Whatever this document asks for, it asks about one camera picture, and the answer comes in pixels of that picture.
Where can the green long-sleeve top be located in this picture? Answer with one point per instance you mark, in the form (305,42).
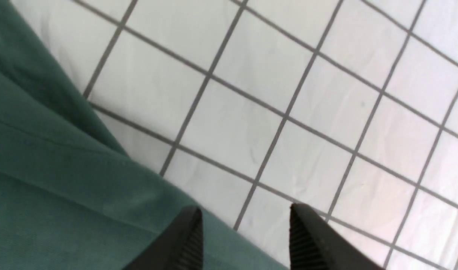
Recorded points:
(71,198)

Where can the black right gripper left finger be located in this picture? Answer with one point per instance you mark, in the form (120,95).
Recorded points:
(179,247)

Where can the white grid-pattern tablecloth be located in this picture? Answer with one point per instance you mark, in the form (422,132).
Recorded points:
(349,106)

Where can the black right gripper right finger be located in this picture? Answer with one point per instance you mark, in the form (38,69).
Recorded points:
(314,245)

